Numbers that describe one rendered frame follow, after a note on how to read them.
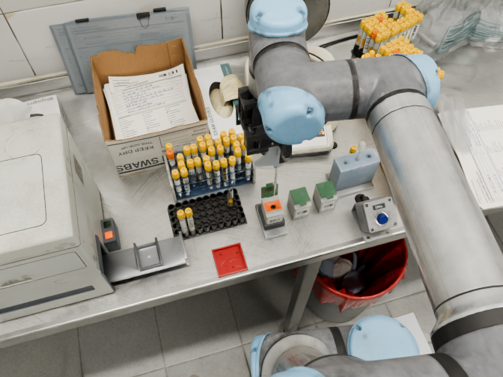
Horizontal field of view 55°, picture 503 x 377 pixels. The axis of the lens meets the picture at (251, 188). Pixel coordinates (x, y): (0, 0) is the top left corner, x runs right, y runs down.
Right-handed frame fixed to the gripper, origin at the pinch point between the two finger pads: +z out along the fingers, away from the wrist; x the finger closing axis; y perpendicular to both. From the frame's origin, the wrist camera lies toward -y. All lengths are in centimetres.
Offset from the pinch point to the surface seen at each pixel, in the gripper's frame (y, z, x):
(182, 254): 21.9, 22.9, 4.1
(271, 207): 0.1, 20.2, -0.4
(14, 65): 53, 16, -57
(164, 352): 39, 114, 1
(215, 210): 12.2, 25.0, -5.7
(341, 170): -17.6, 16.9, -3.6
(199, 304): 22, 114, -13
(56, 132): 38.9, -3.1, -14.9
